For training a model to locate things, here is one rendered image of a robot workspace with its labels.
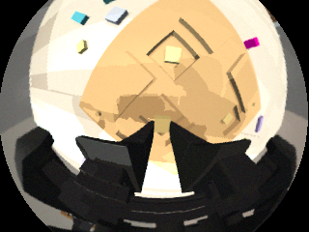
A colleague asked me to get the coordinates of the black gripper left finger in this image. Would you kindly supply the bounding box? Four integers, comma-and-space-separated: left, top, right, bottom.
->
74, 120, 155, 193

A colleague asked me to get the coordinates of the magenta block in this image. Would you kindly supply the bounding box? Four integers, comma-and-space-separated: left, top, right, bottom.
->
243, 38, 259, 49

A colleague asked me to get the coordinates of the small white block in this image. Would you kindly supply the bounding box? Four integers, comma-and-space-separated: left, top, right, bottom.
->
104, 5, 128, 26

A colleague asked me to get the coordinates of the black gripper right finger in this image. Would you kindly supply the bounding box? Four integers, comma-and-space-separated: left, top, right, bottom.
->
169, 121, 252, 193

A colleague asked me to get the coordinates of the teal flat bar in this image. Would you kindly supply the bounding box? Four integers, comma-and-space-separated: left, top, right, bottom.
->
72, 11, 89, 26

